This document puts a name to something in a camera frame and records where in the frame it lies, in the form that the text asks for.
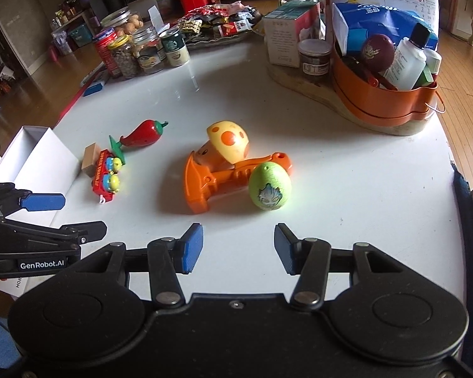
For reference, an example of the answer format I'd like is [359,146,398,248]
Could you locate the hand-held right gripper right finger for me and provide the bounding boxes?
[274,223,426,311]

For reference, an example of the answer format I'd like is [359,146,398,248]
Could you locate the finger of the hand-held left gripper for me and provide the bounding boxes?
[0,220,108,245]
[0,183,66,216]

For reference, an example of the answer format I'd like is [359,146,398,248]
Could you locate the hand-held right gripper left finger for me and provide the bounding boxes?
[51,223,204,307]

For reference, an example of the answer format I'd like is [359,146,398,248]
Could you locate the white cardboard box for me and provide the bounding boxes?
[0,126,81,298]

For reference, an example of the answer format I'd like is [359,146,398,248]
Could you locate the orange toy axe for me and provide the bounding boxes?
[184,150,293,214]

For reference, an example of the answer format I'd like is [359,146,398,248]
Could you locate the red toy train green aliens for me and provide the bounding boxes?
[90,150,124,205]

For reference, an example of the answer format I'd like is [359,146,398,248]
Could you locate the small wooden block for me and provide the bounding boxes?
[83,144,101,177]

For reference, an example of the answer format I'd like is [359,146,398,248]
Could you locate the green egg toy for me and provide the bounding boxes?
[248,161,292,210]

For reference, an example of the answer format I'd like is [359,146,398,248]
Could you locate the yellow mushroom toy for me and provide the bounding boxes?
[192,120,250,166]

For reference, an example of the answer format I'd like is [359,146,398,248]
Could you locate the red chili pepper toy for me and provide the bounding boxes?
[109,119,169,154]

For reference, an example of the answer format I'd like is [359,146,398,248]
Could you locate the tall red can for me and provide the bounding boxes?
[93,27,121,78]

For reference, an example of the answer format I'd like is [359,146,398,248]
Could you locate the wooden board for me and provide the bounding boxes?
[266,61,438,136]

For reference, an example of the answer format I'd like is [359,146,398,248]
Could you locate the nut jar yellow lid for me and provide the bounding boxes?
[108,35,140,78]

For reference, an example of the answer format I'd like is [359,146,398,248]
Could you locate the teal storage box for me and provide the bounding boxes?
[69,24,93,48]

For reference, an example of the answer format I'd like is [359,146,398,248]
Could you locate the orange basket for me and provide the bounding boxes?
[331,53,446,127]

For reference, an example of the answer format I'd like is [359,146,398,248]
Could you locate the glass jar clear lid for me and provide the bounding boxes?
[133,27,166,75]

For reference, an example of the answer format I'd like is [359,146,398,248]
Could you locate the dark blue cloth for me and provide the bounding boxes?
[451,161,473,363]

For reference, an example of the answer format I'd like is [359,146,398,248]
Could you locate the small dark jar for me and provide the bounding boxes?
[298,39,333,77]

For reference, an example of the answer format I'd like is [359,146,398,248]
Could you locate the large glass jar silver lid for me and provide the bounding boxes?
[100,8,142,36]

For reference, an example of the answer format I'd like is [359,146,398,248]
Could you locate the green white coffee can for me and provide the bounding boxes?
[159,29,190,66]

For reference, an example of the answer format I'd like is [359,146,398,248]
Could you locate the tall white carton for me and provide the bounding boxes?
[262,1,321,67]

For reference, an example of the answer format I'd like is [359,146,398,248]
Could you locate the white bottle black cap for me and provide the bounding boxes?
[384,22,436,91]

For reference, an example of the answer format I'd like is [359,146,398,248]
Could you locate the tray of snack packets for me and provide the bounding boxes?
[177,2,261,44]

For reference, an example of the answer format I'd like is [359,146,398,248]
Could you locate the small green white bottle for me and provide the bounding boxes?
[413,49,442,87]

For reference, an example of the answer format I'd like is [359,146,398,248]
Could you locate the blue bag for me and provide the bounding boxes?
[333,3,440,58]

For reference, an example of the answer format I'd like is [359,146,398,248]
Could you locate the red box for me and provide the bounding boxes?
[180,0,213,14]

